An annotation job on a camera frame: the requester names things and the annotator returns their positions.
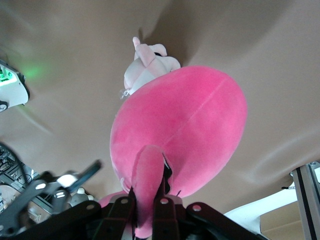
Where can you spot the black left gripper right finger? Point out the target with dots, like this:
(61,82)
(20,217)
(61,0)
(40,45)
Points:
(170,220)

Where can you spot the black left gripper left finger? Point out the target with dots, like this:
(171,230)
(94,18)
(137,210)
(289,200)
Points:
(122,210)

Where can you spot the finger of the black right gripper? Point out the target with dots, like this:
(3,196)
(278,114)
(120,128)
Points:
(27,200)
(86,175)

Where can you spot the hot pink slug plush toy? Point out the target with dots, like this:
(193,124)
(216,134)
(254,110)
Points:
(187,112)

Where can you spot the grey white husky plush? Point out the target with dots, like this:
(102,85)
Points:
(80,198)

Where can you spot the pale pink white dog plush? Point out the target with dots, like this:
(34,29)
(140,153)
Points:
(150,62)

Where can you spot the brown table mat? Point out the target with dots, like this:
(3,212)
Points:
(262,50)

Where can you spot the aluminium frame post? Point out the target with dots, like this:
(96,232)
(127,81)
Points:
(307,200)

